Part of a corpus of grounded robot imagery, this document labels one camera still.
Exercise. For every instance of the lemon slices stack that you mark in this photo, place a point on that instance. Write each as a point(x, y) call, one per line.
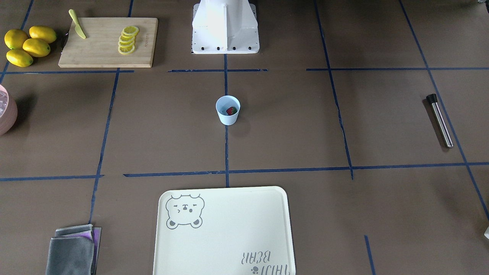
point(127, 40)

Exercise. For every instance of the bamboo cutting board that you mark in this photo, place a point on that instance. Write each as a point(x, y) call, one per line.
point(100, 47)

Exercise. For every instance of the cream bear serving tray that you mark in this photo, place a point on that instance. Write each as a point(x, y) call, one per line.
point(224, 231)

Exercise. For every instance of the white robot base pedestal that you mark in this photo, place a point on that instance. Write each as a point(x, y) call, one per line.
point(225, 27)

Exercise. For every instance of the yellow plastic knife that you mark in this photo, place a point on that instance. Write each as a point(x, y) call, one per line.
point(77, 27)

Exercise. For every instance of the yellow lemon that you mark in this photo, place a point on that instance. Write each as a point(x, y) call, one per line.
point(36, 47)
point(19, 58)
point(45, 33)
point(15, 38)

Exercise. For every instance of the steel muddler black tip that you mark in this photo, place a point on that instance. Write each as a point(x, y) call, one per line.
point(432, 100)

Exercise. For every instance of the red strawberry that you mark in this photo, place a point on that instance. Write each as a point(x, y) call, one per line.
point(231, 111)

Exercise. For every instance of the light blue plastic cup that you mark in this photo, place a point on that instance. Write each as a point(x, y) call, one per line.
point(222, 104)

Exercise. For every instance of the pink bowl of ice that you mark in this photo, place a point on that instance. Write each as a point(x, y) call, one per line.
point(9, 111)

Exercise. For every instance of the grey purple folded cloths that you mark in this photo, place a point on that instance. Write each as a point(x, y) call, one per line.
point(74, 250)

